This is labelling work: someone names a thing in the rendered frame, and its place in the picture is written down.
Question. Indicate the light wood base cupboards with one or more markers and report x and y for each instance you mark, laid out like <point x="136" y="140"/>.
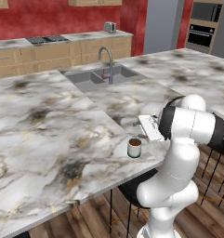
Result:
<point x="54" y="55"/>

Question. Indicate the grey curved tap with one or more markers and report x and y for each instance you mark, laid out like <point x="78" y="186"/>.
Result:
<point x="108" y="63"/>

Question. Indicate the light wood oven tower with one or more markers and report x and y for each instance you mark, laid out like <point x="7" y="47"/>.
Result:
<point x="204" y="24"/>

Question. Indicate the black microwave oven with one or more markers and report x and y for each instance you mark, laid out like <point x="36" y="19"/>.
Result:
<point x="206" y="11"/>

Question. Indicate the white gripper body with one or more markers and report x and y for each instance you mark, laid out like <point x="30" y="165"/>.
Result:
<point x="150" y="126"/>

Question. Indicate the white cup of hot chocolate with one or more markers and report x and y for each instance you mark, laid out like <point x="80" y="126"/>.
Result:
<point x="134" y="148"/>

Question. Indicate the grey double sink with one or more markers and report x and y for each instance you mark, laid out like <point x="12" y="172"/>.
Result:
<point x="101" y="76"/>

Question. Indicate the grey fridge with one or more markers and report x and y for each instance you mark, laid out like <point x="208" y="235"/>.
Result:
<point x="163" y="26"/>

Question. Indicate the black bar stool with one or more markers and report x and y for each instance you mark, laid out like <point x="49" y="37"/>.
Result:
<point x="132" y="192"/>
<point x="218" y="161"/>

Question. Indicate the light wood wall cupboards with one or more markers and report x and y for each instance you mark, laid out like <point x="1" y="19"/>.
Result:
<point x="94" y="2"/>

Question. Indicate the black hob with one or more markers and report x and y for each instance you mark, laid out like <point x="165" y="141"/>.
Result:
<point x="47" y="39"/>

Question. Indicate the black wall oven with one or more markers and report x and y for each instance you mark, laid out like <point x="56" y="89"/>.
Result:
<point x="200" y="35"/>

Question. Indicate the silver toaster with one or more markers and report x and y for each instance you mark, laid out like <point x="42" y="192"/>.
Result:
<point x="110" y="27"/>

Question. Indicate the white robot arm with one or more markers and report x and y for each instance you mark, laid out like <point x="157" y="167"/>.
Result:
<point x="178" y="173"/>

